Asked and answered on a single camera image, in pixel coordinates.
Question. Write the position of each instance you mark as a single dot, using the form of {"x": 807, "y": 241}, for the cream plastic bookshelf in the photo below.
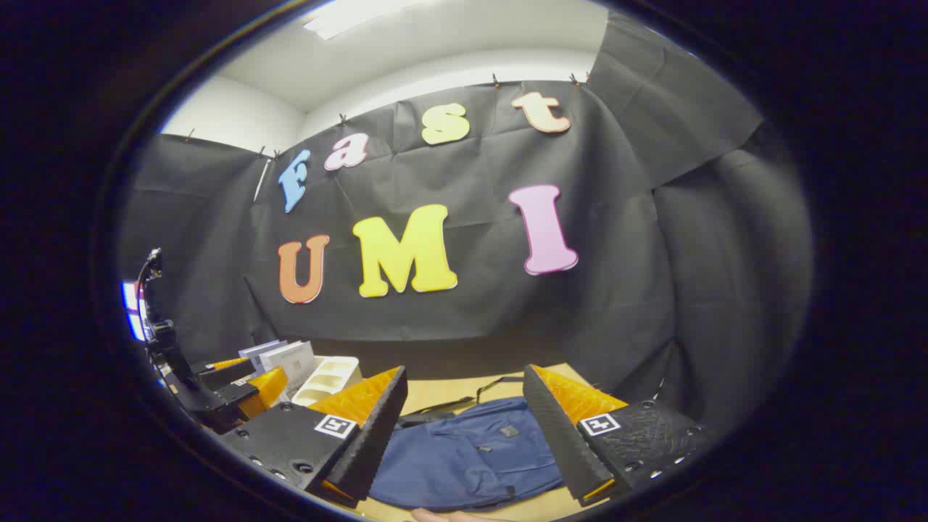
{"x": 330, "y": 377}

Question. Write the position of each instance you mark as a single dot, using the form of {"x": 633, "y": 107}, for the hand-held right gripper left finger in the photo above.
{"x": 370, "y": 449}

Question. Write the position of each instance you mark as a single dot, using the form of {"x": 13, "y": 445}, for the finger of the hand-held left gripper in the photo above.
{"x": 225, "y": 375}
{"x": 261, "y": 395}

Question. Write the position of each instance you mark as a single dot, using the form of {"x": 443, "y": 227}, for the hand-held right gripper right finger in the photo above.
{"x": 562, "y": 442}

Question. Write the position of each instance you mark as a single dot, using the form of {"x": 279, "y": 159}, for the blue-grey book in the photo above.
{"x": 250, "y": 354}

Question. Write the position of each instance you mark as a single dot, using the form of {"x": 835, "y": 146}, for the black backdrop cloth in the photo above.
{"x": 471, "y": 319}

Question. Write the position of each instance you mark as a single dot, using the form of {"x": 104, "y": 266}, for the thin white rod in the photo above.
{"x": 262, "y": 181}

